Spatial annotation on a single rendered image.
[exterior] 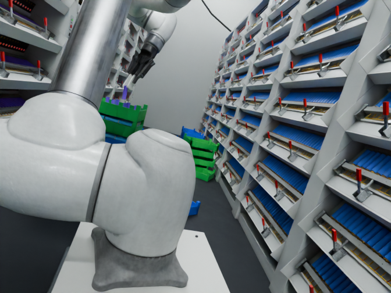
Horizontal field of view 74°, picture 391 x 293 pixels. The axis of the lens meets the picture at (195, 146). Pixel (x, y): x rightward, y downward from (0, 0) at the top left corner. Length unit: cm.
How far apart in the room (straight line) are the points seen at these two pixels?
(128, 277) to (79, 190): 18
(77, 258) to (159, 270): 16
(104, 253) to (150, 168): 20
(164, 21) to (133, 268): 112
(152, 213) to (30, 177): 20
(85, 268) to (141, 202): 18
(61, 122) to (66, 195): 12
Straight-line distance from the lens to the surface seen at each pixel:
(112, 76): 299
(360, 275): 88
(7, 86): 129
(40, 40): 143
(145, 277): 54
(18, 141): 49
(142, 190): 46
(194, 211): 159
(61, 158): 47
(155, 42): 133
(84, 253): 60
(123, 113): 125
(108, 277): 53
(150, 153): 45
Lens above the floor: 66
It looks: 10 degrees down
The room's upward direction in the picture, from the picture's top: 16 degrees clockwise
